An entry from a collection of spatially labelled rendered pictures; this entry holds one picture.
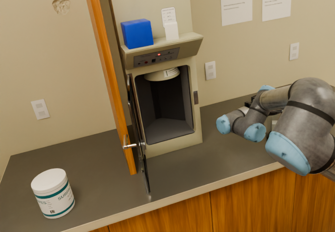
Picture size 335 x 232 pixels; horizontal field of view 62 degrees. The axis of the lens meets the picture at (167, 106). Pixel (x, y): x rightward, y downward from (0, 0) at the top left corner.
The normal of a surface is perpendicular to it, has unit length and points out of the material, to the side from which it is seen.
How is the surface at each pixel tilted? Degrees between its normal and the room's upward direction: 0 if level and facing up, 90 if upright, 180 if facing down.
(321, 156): 81
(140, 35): 90
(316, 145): 72
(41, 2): 90
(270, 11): 90
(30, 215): 1
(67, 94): 90
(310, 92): 24
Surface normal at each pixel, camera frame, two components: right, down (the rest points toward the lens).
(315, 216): 0.29, 0.37
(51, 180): -0.13, -0.90
